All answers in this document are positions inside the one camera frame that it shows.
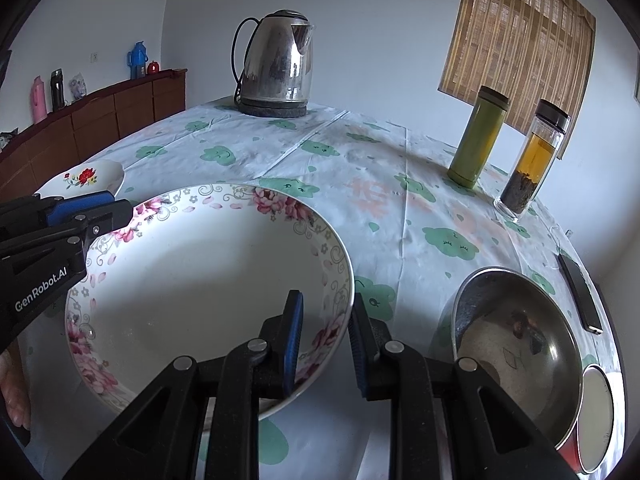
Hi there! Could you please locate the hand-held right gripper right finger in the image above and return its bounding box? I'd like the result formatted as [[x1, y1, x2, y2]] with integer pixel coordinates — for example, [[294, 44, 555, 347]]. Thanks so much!
[[349, 291, 583, 480]]

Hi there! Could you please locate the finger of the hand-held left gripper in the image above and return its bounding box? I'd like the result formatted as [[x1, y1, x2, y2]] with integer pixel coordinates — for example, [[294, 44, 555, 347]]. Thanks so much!
[[0, 200, 132, 261], [0, 191, 115, 241]]

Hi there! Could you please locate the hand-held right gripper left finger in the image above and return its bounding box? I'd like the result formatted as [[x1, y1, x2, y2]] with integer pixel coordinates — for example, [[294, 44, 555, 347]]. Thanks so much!
[[62, 290, 305, 480]]

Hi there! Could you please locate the small white red-flower plate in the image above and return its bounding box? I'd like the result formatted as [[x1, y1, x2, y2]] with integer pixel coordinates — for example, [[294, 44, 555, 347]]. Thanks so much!
[[32, 160, 126, 201]]

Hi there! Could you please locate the large floral white bowl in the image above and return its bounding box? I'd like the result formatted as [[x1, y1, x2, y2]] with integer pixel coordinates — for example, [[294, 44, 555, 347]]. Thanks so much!
[[64, 183, 356, 421]]

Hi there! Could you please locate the stainless steel bowl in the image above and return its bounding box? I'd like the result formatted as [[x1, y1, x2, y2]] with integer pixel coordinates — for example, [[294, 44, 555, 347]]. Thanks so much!
[[451, 266, 585, 453]]

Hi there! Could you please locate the red plastic bowl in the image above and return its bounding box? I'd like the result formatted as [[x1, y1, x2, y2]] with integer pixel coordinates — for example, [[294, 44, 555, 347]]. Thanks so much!
[[565, 364, 617, 475]]

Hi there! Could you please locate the person's left hand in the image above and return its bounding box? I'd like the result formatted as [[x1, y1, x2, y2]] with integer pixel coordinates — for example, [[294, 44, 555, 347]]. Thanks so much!
[[0, 350, 32, 429]]

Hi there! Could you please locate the brown wooden cabinet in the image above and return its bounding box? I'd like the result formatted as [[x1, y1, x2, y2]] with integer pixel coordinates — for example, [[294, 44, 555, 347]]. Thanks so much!
[[0, 67, 188, 191]]

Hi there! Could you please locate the pink thermos flask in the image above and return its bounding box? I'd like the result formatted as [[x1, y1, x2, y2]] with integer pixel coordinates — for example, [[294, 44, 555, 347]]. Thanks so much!
[[31, 76, 48, 123]]

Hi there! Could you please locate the black thermos flask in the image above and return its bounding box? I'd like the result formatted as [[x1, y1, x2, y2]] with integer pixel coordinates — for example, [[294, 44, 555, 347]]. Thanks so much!
[[50, 68, 66, 111]]

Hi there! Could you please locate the blue thermos jug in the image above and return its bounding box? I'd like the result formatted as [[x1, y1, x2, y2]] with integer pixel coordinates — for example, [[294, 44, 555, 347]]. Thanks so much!
[[126, 41, 149, 80]]

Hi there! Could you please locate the white green-cloud tablecloth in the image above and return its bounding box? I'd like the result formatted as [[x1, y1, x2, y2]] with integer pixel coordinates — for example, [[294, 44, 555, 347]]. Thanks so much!
[[17, 101, 626, 480]]

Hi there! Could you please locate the black kettle base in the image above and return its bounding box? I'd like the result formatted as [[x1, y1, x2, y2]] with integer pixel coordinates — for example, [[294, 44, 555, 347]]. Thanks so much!
[[236, 95, 308, 118]]

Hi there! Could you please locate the stainless steel electric kettle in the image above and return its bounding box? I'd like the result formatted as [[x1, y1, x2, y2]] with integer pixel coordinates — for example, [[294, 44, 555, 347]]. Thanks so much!
[[231, 10, 317, 103]]

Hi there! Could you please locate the black smartphone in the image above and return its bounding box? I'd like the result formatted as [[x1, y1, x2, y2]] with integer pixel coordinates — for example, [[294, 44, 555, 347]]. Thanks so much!
[[557, 252, 604, 336]]

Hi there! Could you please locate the green thermos bottle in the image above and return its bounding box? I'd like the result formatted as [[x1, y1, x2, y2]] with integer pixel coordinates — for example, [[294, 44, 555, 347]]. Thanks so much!
[[446, 86, 511, 184]]

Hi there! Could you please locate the glass tea bottle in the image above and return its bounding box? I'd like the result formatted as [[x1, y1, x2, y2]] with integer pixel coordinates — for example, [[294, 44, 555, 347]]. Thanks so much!
[[493, 99, 572, 223]]

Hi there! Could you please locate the bamboo window blind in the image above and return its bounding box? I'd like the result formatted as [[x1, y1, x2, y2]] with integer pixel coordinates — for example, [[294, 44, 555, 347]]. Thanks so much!
[[438, 0, 597, 161]]

